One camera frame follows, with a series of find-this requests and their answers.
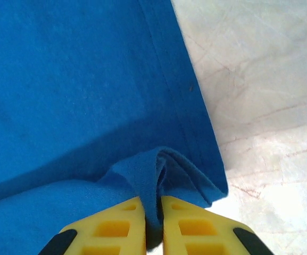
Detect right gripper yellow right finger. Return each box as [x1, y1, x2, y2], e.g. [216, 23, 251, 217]
[160, 195, 276, 255]

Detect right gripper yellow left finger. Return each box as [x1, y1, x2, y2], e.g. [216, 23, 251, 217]
[37, 196, 146, 255]

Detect blue printed t-shirt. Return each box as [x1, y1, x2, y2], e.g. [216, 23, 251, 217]
[0, 0, 228, 252]

